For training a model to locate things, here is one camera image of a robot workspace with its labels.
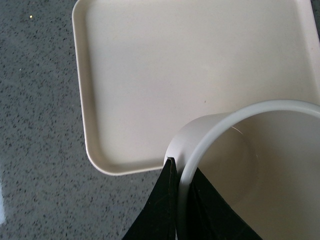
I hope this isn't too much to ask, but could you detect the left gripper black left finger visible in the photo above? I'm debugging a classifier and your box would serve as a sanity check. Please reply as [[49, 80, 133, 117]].
[[126, 157, 178, 240]]

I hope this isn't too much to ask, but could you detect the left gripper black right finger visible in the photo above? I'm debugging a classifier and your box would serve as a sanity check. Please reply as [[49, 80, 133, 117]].
[[190, 169, 261, 240]]

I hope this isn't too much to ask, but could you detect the white smiley face mug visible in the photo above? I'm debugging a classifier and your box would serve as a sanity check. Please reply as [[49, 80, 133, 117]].
[[165, 100, 320, 240]]

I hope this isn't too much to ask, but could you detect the cream rectangular tray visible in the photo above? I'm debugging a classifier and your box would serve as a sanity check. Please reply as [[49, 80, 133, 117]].
[[72, 0, 320, 175]]

